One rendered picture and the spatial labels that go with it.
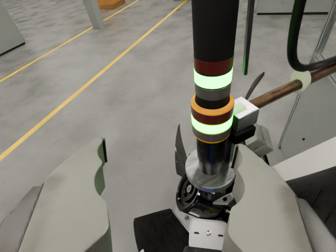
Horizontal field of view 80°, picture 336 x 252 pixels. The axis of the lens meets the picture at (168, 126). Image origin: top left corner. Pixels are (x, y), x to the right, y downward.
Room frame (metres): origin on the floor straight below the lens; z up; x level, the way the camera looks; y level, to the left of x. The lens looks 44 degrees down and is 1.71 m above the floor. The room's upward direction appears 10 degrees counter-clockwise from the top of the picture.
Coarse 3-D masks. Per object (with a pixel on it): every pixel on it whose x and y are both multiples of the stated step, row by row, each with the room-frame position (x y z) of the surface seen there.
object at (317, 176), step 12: (288, 180) 0.19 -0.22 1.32; (300, 180) 0.17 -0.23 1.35; (312, 180) 0.16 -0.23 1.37; (324, 180) 0.15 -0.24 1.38; (300, 192) 0.14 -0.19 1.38; (312, 192) 0.13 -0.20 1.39; (324, 192) 0.12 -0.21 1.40; (228, 204) 0.18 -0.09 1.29; (312, 204) 0.11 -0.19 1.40; (324, 204) 0.10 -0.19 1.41; (324, 216) 0.09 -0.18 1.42
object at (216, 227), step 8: (192, 224) 0.19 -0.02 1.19; (200, 224) 0.18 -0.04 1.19; (208, 224) 0.18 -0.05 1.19; (216, 224) 0.18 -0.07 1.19; (224, 224) 0.17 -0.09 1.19; (192, 232) 0.17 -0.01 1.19; (200, 232) 0.17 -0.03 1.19; (216, 232) 0.16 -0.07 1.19; (224, 232) 0.16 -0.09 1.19; (192, 240) 0.15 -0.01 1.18; (200, 240) 0.15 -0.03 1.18; (208, 240) 0.15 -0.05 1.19; (216, 240) 0.14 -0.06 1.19; (216, 248) 0.13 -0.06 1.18
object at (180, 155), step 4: (176, 132) 0.59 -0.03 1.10; (176, 136) 0.57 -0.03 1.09; (180, 136) 0.51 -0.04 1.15; (176, 140) 0.56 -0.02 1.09; (180, 140) 0.50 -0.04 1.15; (176, 144) 0.55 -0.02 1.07; (180, 144) 0.49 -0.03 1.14; (176, 148) 0.54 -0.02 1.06; (180, 148) 0.48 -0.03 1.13; (176, 152) 0.53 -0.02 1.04; (180, 152) 0.47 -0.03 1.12; (184, 152) 0.43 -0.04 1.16; (176, 156) 0.52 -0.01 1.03; (180, 156) 0.46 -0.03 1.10; (184, 156) 0.42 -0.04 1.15; (180, 160) 0.47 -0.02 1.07; (184, 160) 0.42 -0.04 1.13; (176, 164) 0.51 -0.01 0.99; (180, 164) 0.47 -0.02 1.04; (184, 164) 0.42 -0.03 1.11; (176, 168) 0.50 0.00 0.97; (180, 168) 0.47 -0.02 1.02; (184, 168) 0.42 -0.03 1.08; (176, 172) 0.50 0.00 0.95; (180, 172) 0.47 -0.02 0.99; (184, 172) 0.43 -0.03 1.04
